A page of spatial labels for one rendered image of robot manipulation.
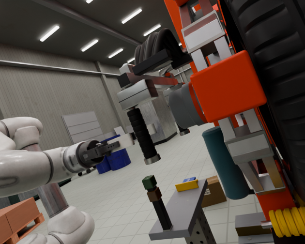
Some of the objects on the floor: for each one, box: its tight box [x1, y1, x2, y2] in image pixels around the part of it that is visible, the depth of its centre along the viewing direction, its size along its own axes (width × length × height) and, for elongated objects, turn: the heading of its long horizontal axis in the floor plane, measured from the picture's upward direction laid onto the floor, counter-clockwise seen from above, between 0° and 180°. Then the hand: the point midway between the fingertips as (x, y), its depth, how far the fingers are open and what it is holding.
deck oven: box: [136, 91, 178, 146], centre depth 808 cm, size 152×117×197 cm
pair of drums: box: [95, 134, 131, 174], centre depth 592 cm, size 76×124×91 cm, turn 157°
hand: (141, 133), depth 52 cm, fingers open, 13 cm apart
